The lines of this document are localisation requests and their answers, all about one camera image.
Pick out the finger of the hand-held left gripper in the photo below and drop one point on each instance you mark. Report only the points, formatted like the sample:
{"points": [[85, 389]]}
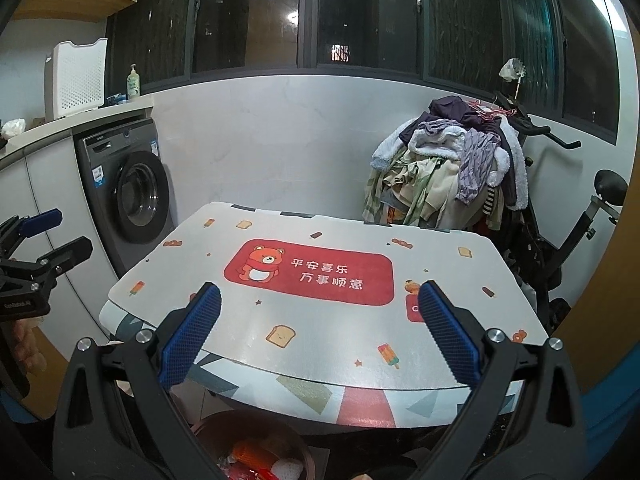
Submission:
{"points": [[70, 250], [45, 217]]}

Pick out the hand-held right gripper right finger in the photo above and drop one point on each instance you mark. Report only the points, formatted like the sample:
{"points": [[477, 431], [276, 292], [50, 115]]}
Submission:
{"points": [[450, 335]]}

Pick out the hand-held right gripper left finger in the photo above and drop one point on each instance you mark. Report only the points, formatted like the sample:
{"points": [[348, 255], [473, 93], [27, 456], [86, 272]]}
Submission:
{"points": [[192, 340]]}

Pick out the brown trash bin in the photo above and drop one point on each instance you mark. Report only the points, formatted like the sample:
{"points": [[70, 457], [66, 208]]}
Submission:
{"points": [[210, 430]]}

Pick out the crushed red noodle cup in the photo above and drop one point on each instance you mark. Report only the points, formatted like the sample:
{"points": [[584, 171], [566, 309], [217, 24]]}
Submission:
{"points": [[250, 452]]}

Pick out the white paper wrapper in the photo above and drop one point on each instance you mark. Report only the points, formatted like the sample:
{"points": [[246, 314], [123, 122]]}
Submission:
{"points": [[287, 467]]}

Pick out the person's left hand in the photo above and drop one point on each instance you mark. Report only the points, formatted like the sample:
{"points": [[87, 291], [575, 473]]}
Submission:
{"points": [[27, 350]]}

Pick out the grey washing machine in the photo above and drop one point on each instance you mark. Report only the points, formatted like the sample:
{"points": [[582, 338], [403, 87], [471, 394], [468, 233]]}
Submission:
{"points": [[140, 200]]}

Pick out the white plastic bag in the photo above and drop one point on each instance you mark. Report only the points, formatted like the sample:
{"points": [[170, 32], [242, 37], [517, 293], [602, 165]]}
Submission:
{"points": [[12, 127]]}

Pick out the table mat with bear print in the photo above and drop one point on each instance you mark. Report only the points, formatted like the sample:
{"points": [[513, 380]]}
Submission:
{"points": [[350, 405]]}

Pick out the white perforated laundry basket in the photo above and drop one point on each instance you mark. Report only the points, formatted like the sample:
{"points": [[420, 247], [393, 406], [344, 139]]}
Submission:
{"points": [[75, 85]]}

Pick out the black exercise bike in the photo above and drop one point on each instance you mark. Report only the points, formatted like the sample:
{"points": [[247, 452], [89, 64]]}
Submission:
{"points": [[575, 245]]}

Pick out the green soap pump bottle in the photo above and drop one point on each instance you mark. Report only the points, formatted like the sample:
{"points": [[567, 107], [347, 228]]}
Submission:
{"points": [[133, 87]]}

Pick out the wooden door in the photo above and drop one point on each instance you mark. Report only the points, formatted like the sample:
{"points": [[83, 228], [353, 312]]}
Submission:
{"points": [[600, 285]]}

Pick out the pile of clothes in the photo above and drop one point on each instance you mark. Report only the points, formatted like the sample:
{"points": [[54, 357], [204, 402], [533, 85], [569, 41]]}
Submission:
{"points": [[440, 175]]}

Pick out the white rag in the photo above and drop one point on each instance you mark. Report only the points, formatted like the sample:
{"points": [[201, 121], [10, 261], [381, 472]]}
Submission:
{"points": [[512, 67]]}

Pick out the dark window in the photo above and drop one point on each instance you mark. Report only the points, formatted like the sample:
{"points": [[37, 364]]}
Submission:
{"points": [[250, 10]]}

